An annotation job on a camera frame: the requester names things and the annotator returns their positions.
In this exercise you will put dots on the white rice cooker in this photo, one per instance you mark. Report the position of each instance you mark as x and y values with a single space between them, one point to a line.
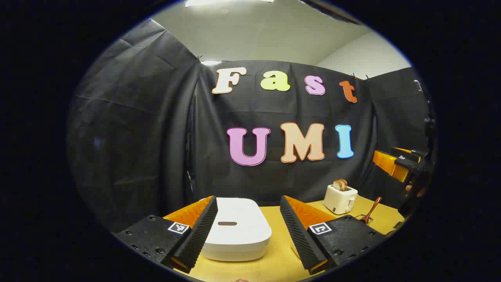
238 235

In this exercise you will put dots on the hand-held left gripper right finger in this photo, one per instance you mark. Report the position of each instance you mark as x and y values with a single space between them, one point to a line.
299 239

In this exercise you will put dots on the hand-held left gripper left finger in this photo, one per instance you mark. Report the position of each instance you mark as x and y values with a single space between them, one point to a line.
195 239

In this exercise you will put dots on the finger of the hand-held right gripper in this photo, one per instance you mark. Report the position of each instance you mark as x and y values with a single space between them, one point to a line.
387 162
409 152

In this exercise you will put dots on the brown wooden spoon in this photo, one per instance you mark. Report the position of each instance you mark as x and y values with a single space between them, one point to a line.
372 209

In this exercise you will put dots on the black backdrop cloth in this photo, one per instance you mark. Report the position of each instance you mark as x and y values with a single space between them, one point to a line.
156 137

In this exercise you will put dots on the toasted bread slice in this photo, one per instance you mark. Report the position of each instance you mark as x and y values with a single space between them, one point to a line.
343 184
336 185

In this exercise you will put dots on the white toaster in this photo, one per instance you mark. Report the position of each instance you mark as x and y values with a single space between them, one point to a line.
338 199

